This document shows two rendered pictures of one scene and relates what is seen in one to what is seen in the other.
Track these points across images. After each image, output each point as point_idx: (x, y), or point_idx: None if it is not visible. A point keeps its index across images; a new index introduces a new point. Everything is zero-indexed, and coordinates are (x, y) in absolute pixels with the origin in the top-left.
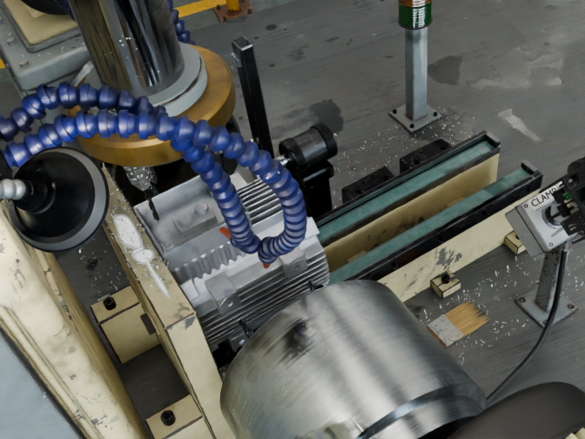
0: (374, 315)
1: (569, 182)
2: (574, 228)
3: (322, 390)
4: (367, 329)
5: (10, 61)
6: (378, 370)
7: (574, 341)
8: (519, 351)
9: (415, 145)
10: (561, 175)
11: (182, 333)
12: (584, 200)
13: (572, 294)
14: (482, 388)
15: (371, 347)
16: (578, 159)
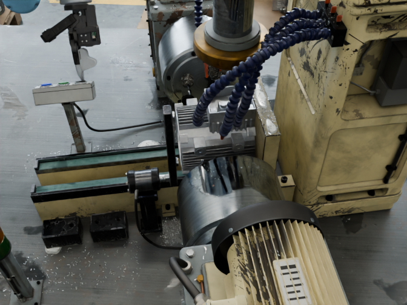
0: (181, 40)
1: (79, 56)
2: (99, 38)
3: None
4: (187, 34)
5: (329, 252)
6: (191, 24)
7: (85, 134)
8: (109, 138)
9: (49, 268)
10: (2, 206)
11: None
12: (96, 23)
13: (66, 149)
14: (134, 132)
15: (189, 29)
16: (74, 46)
